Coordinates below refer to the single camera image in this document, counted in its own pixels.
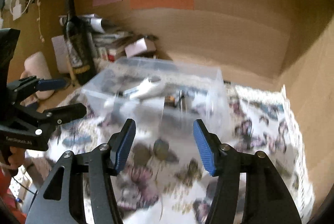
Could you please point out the black gold perfume bottle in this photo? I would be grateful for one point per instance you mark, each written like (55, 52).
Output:
(173, 102)

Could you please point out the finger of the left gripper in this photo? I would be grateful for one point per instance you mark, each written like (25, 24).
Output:
(25, 87)
(58, 115)

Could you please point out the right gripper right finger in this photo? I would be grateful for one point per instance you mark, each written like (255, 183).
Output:
(247, 184)

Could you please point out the person's left hand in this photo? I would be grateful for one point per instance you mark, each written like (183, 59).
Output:
(16, 159)

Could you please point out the clear plastic storage box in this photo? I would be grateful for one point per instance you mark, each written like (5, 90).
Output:
(202, 87)

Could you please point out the handwritten white note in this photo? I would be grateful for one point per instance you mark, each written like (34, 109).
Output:
(60, 51)

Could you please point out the butterfly print lace cloth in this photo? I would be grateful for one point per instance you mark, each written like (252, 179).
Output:
(176, 149)

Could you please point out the stack of papers and booklets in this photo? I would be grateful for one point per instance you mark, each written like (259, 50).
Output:
(107, 40)

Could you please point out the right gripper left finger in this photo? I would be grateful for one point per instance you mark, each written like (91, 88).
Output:
(77, 176)

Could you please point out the small white card box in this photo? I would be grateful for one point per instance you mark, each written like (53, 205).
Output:
(140, 47)

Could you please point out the dark wine bottle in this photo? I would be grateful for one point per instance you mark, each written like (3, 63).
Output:
(79, 51)

